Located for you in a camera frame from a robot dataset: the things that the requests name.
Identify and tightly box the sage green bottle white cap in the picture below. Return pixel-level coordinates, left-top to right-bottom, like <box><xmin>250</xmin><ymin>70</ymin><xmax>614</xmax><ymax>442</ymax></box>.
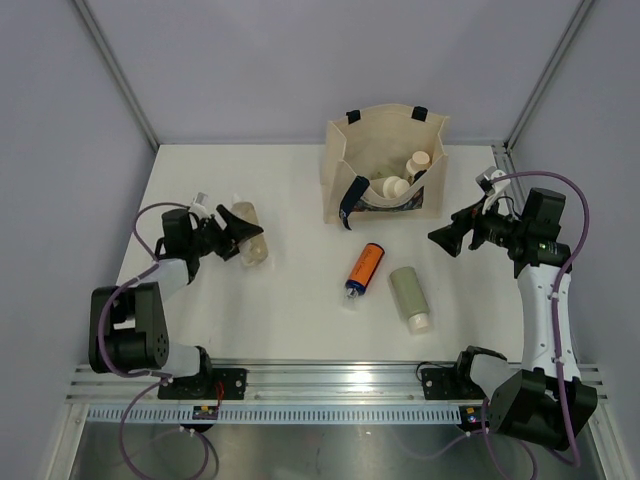
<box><xmin>389</xmin><ymin>266</ymin><xmax>430</xmax><ymax>335</ymax></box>

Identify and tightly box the cream bottle with round cap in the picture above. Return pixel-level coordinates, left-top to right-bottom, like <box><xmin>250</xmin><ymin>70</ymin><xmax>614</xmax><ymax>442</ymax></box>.
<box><xmin>382</xmin><ymin>176</ymin><xmax>410</xmax><ymax>199</ymax></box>

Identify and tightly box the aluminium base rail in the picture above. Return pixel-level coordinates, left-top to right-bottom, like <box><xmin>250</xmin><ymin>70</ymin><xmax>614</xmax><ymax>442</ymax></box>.
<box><xmin>64</xmin><ymin>357</ymin><xmax>610</xmax><ymax>406</ymax></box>

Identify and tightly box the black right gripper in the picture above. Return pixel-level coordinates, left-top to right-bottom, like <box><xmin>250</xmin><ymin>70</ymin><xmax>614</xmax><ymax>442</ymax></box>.
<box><xmin>428</xmin><ymin>194</ymin><xmax>528</xmax><ymax>257</ymax></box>

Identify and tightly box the slotted white cable duct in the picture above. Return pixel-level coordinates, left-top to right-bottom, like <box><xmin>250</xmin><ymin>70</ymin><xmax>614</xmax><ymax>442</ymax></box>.
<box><xmin>87</xmin><ymin>404</ymin><xmax>462</xmax><ymax>425</ymax></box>

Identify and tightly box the small sage green bottle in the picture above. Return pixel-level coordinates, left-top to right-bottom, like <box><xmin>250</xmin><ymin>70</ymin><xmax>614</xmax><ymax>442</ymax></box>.
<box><xmin>370</xmin><ymin>165</ymin><xmax>396</xmax><ymax>180</ymax></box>

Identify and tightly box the right aluminium frame post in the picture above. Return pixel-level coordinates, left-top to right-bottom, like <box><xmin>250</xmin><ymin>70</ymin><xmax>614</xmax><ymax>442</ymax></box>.
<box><xmin>503</xmin><ymin>0</ymin><xmax>599</xmax><ymax>154</ymax></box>

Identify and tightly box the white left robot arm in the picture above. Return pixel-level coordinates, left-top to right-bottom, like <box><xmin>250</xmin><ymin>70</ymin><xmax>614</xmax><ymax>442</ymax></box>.
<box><xmin>88</xmin><ymin>201</ymin><xmax>263</xmax><ymax>400</ymax></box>

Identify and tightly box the white cream bottle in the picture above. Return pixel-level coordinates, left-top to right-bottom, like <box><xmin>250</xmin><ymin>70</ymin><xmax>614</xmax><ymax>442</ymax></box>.
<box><xmin>405</xmin><ymin>151</ymin><xmax>431</xmax><ymax>176</ymax></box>

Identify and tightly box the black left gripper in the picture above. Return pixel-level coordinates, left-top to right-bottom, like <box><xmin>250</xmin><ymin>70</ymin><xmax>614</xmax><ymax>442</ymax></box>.
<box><xmin>187</xmin><ymin>205</ymin><xmax>261</xmax><ymax>260</ymax></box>

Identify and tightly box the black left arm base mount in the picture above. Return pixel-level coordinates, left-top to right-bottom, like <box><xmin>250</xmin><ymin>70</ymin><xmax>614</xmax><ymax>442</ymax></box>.
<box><xmin>158</xmin><ymin>368</ymin><xmax>248</xmax><ymax>401</ymax></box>

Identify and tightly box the orange blue spray bottle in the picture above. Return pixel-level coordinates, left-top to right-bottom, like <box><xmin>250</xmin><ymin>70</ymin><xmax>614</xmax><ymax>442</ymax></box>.
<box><xmin>343</xmin><ymin>243</ymin><xmax>385</xmax><ymax>310</ymax></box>

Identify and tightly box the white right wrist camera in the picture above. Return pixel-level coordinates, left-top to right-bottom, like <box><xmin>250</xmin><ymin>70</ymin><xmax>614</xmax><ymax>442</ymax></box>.
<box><xmin>476</xmin><ymin>167</ymin><xmax>510</xmax><ymax>212</ymax></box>

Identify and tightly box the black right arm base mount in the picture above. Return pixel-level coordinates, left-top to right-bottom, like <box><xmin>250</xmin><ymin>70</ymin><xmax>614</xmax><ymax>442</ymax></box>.
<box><xmin>415</xmin><ymin>362</ymin><xmax>482</xmax><ymax>400</ymax></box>

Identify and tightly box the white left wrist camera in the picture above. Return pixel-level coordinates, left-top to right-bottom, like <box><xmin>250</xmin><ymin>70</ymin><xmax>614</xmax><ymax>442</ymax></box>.
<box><xmin>189</xmin><ymin>192</ymin><xmax>210</xmax><ymax>220</ymax></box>

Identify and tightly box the beige canvas tote bag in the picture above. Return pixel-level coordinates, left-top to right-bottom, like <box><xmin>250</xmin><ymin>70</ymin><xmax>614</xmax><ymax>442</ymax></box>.
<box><xmin>320</xmin><ymin>104</ymin><xmax>449</xmax><ymax>230</ymax></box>

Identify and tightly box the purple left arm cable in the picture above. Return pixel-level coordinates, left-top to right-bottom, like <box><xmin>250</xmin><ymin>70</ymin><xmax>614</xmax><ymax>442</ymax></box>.
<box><xmin>97</xmin><ymin>201</ymin><xmax>221</xmax><ymax>476</ymax></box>

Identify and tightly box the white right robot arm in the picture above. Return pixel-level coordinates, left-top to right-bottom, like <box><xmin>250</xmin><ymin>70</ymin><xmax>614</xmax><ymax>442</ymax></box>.
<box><xmin>428</xmin><ymin>188</ymin><xmax>598</xmax><ymax>451</ymax></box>

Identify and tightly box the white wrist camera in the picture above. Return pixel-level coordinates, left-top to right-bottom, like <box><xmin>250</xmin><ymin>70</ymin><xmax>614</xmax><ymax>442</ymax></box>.
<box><xmin>189</xmin><ymin>192</ymin><xmax>210</xmax><ymax>220</ymax></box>
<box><xmin>476</xmin><ymin>167</ymin><xmax>510</xmax><ymax>212</ymax></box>

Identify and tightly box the aluminium frame post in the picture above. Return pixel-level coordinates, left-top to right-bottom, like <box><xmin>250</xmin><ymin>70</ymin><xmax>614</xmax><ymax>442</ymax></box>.
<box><xmin>69</xmin><ymin>0</ymin><xmax>161</xmax><ymax>153</ymax></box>
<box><xmin>503</xmin><ymin>0</ymin><xmax>599</xmax><ymax>154</ymax></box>

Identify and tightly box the left aluminium frame post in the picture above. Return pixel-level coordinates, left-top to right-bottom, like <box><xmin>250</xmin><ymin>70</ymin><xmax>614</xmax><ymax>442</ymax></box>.
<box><xmin>69</xmin><ymin>0</ymin><xmax>161</xmax><ymax>153</ymax></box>

